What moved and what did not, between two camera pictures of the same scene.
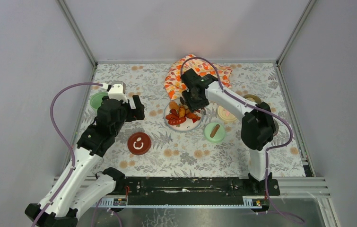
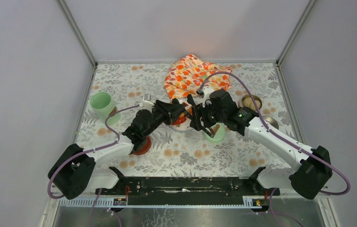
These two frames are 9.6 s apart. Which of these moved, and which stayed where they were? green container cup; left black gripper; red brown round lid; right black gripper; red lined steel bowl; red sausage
Moved: left black gripper; right black gripper
Stayed: red brown round lid; red sausage; green container cup; red lined steel bowl
